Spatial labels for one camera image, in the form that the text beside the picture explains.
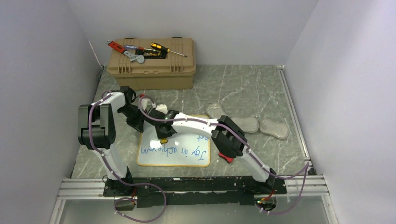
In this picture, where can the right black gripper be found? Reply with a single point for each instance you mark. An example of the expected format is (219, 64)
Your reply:
(161, 136)

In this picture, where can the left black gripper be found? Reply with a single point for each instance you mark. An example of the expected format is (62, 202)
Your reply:
(137, 124)

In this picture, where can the yellow framed whiteboard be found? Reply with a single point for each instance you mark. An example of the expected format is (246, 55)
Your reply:
(180, 150)

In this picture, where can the red bone shaped eraser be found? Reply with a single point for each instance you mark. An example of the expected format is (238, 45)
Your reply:
(227, 159)

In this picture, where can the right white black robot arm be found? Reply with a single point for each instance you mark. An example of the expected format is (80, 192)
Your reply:
(228, 138)

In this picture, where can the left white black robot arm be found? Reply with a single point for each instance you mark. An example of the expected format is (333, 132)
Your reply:
(97, 131)

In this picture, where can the tan plastic toolbox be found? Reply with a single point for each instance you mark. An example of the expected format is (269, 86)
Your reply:
(160, 70)

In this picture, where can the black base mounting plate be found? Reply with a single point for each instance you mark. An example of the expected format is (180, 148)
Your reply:
(156, 191)

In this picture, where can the blue red small screwdriver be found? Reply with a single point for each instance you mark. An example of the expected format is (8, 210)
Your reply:
(133, 47)

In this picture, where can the yellow black screwdriver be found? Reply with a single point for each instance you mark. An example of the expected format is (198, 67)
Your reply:
(159, 47)

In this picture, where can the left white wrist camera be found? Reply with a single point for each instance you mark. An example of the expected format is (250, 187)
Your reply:
(146, 102)

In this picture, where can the red handled adjustable wrench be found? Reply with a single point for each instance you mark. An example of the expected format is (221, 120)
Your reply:
(119, 48)

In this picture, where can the aluminium extrusion rail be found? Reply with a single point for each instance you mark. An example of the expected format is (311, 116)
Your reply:
(311, 185)

